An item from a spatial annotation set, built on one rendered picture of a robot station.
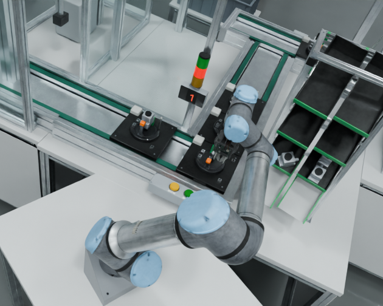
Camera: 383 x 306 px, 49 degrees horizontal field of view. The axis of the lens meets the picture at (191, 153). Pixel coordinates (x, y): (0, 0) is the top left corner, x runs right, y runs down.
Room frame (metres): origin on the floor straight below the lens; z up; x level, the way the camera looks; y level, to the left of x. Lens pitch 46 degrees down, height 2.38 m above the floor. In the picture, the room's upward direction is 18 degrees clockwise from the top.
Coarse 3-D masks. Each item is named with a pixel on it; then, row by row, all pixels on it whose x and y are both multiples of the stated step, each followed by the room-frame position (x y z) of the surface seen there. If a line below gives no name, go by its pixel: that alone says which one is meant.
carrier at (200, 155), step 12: (192, 144) 1.39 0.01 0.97; (204, 144) 1.42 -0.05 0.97; (192, 156) 1.32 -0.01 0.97; (204, 156) 1.33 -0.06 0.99; (180, 168) 1.23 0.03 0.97; (192, 168) 1.25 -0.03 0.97; (204, 168) 1.26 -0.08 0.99; (216, 168) 1.28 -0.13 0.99; (228, 168) 1.32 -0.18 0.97; (204, 180) 1.21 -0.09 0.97; (216, 180) 1.23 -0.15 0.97; (228, 180) 1.25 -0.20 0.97
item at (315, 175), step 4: (316, 168) 1.19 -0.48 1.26; (320, 168) 1.19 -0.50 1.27; (312, 172) 1.18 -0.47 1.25; (316, 172) 1.17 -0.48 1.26; (320, 172) 1.17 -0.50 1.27; (324, 172) 1.19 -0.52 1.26; (308, 176) 1.19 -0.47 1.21; (312, 176) 1.18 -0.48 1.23; (316, 176) 1.17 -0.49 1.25; (320, 176) 1.17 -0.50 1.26; (312, 180) 1.17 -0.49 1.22; (316, 180) 1.17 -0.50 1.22; (316, 184) 1.17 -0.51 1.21
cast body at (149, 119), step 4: (144, 112) 1.38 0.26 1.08; (148, 112) 1.38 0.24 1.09; (152, 112) 1.39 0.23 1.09; (144, 116) 1.36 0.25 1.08; (148, 116) 1.36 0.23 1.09; (152, 116) 1.37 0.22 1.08; (140, 120) 1.35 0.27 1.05; (144, 120) 1.36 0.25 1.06; (148, 120) 1.35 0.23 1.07; (152, 120) 1.38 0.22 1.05; (148, 124) 1.34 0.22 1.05
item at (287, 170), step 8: (320, 128) 1.35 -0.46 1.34; (280, 136) 1.33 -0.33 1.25; (272, 144) 1.28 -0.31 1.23; (280, 144) 1.30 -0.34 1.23; (288, 144) 1.30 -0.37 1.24; (280, 152) 1.27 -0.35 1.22; (296, 152) 1.28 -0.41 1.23; (304, 152) 1.26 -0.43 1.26; (280, 168) 1.19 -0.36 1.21; (288, 168) 1.21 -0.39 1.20
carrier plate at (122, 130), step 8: (128, 120) 1.41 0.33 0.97; (120, 128) 1.35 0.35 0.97; (128, 128) 1.36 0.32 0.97; (160, 128) 1.43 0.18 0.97; (168, 128) 1.45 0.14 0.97; (176, 128) 1.47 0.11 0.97; (112, 136) 1.28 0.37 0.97; (120, 136) 1.30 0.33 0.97; (128, 136) 1.32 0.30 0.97; (160, 136) 1.38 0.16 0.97; (168, 136) 1.40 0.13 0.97; (120, 144) 1.27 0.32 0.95; (128, 144) 1.27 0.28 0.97; (136, 144) 1.28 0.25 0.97; (144, 144) 1.30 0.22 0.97; (152, 144) 1.31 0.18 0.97; (160, 144) 1.33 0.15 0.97; (144, 152) 1.25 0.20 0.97; (152, 152) 1.27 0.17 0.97; (160, 152) 1.28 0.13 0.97
